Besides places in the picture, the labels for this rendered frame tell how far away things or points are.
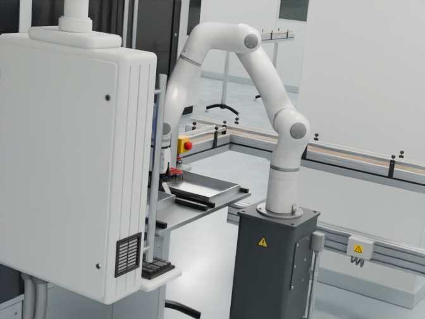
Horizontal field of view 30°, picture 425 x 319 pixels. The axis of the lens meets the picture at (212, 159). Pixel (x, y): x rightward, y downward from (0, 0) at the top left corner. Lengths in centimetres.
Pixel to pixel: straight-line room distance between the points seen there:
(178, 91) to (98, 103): 76
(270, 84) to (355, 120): 160
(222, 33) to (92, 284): 109
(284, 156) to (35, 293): 109
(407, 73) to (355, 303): 133
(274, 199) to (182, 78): 61
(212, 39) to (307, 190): 198
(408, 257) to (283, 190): 106
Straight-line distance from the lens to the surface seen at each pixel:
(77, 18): 238
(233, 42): 295
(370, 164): 394
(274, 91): 306
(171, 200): 312
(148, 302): 370
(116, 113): 224
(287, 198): 317
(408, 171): 388
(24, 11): 269
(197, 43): 297
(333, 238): 412
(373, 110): 454
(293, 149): 309
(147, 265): 266
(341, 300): 468
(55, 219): 245
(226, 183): 340
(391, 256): 405
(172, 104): 294
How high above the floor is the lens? 183
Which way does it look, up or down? 14 degrees down
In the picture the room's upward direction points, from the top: 5 degrees clockwise
